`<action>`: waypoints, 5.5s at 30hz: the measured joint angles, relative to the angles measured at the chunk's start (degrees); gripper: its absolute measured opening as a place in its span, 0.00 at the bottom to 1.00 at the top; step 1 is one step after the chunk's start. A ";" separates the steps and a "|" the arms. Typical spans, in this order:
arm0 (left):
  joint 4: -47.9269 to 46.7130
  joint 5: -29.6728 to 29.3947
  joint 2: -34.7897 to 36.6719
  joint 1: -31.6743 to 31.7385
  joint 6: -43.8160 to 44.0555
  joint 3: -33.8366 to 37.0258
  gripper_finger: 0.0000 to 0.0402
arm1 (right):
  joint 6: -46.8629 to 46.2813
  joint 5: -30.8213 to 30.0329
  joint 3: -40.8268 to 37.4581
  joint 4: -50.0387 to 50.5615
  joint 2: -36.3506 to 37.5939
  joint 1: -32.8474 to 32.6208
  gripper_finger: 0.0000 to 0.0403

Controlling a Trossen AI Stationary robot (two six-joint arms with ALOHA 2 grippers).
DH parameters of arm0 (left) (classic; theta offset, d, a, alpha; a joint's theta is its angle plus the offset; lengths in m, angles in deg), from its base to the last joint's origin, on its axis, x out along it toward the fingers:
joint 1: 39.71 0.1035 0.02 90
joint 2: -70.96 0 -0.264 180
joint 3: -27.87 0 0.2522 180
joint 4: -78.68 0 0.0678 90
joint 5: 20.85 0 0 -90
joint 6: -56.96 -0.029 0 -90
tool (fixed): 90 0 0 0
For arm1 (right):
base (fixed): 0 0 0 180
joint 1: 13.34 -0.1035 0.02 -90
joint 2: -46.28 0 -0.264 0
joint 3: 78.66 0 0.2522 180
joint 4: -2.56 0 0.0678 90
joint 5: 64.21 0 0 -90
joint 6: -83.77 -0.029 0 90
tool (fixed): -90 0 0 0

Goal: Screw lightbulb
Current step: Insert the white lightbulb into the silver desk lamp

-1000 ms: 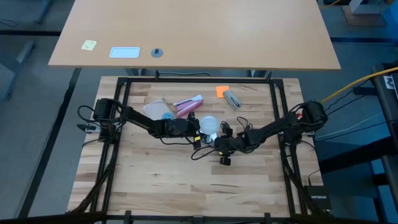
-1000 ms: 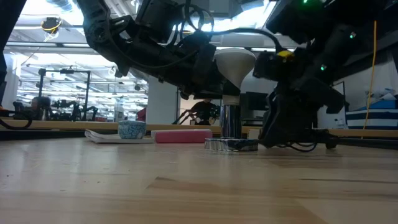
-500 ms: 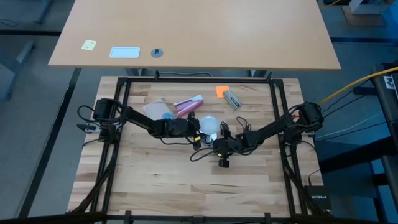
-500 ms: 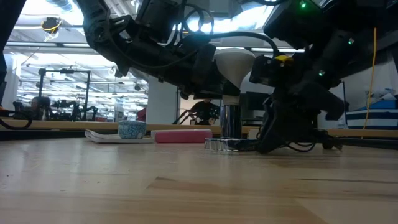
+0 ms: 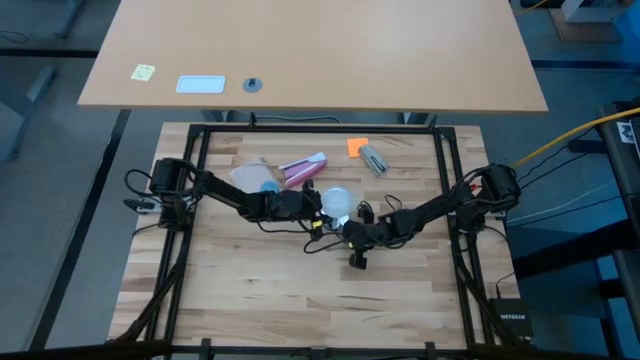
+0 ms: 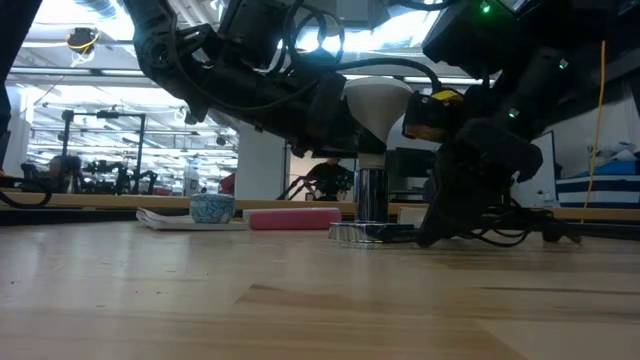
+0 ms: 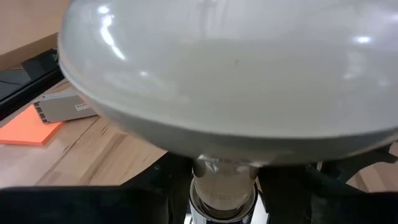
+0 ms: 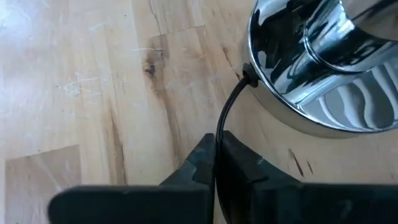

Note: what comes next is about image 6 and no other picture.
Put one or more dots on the black aluminium rig frame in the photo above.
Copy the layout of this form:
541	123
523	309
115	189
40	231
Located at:
50	216

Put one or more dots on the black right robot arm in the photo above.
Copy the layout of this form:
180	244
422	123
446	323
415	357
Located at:
540	45

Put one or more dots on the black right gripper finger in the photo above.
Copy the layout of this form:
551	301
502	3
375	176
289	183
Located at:
460	200

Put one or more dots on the blue patterned round container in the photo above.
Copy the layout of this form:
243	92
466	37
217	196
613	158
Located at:
212	209

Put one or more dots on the pink white plastic case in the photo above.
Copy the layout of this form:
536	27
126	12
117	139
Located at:
295	219

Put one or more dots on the navy white striped box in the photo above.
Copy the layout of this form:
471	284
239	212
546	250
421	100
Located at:
600	192

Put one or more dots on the black background robot rig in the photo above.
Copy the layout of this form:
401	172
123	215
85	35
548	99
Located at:
140	150

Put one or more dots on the tan wooden desk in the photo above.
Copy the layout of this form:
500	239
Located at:
100	200

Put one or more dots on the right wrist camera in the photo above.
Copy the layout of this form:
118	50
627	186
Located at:
427	117

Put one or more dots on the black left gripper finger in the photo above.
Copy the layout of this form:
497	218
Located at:
367	142

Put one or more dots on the person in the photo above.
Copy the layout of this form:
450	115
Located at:
327	177

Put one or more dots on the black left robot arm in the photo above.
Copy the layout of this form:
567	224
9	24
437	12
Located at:
225	85

